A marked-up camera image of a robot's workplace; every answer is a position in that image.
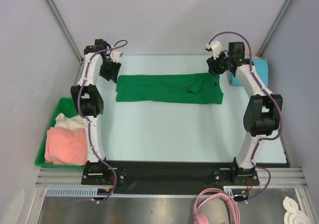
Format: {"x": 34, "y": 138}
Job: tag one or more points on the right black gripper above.
{"x": 215, "y": 66}

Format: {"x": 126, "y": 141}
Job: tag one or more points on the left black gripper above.
{"x": 112, "y": 75}

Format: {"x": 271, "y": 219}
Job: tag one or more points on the green t shirt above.
{"x": 199, "y": 88}

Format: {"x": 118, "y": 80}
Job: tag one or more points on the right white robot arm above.
{"x": 263, "y": 112}

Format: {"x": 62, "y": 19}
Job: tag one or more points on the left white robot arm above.
{"x": 101, "y": 60}

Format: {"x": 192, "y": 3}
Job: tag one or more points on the folded blue t shirt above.
{"x": 261, "y": 66}

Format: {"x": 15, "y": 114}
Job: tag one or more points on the white t shirt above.
{"x": 73, "y": 123}

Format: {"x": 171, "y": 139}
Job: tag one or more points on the pink t shirt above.
{"x": 66, "y": 147}

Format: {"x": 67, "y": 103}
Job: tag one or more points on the pink headphones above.
{"x": 214, "y": 206}

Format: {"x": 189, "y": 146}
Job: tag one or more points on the white round lids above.
{"x": 293, "y": 215}

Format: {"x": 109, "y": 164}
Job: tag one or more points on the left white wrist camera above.
{"x": 115, "y": 55}

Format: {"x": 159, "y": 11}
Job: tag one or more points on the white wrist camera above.
{"x": 215, "y": 48}
{"x": 115, "y": 55}

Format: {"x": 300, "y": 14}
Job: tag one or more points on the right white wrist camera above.
{"x": 215, "y": 48}

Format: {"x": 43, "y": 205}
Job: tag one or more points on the left aluminium frame post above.
{"x": 63, "y": 28}

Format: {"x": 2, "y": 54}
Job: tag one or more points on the aluminium frame post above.
{"x": 63, "y": 28}
{"x": 275, "y": 25}

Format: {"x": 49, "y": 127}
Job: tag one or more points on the right aluminium frame post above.
{"x": 275, "y": 25}

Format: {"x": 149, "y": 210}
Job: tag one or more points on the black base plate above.
{"x": 152, "y": 188}

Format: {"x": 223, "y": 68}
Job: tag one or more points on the aluminium frame rail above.
{"x": 275, "y": 177}

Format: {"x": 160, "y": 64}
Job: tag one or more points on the white cable duct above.
{"x": 71, "y": 192}

